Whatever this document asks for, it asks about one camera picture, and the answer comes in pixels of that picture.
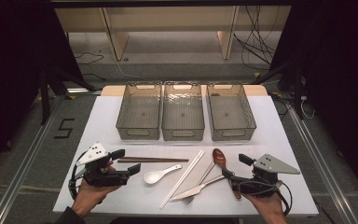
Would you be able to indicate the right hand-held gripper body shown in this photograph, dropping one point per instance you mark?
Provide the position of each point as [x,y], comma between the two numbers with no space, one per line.
[261,183]

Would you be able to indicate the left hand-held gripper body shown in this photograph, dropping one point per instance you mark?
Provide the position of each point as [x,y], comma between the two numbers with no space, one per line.
[94,174]

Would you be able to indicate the brown wooden spoon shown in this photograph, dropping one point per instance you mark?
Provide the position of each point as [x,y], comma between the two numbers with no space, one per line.
[219,157]

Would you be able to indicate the white ceramic spoon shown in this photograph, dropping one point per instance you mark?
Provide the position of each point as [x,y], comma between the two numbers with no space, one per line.
[154,176]

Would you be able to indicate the brown wooden chopstick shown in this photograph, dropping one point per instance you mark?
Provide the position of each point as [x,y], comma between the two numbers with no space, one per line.
[155,158]
[155,161]

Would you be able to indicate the metal fork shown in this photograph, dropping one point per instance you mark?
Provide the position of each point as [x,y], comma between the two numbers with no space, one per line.
[205,175]

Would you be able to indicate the grey transparent plastic bin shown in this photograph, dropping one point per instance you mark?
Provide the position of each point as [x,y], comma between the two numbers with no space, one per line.
[140,116]
[230,116]
[182,116]

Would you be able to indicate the metal table knife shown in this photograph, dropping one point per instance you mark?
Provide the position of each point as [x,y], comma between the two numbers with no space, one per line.
[188,193]

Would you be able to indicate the white chopstick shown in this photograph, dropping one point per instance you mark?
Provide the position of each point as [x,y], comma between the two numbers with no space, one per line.
[184,179]

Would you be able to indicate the person's left hand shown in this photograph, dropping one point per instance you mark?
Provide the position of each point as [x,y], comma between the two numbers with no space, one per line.
[88,196]

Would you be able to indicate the person's right hand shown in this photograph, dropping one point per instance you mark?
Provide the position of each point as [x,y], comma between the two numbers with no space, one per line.
[272,208]

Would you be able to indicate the white table cover sheet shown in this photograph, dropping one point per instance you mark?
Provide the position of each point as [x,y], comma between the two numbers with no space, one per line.
[136,199]

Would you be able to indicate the black metal stand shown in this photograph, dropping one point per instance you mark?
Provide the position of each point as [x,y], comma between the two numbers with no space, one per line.
[45,99]
[297,90]

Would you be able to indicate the black curtain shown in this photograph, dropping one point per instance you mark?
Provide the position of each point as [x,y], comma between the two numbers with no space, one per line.
[12,62]
[338,77]

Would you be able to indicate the beige wooden desk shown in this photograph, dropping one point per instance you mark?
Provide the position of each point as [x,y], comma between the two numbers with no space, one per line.
[167,18]

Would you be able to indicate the aluminium floor rail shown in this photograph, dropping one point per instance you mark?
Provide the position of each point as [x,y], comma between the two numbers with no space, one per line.
[21,174]
[323,168]

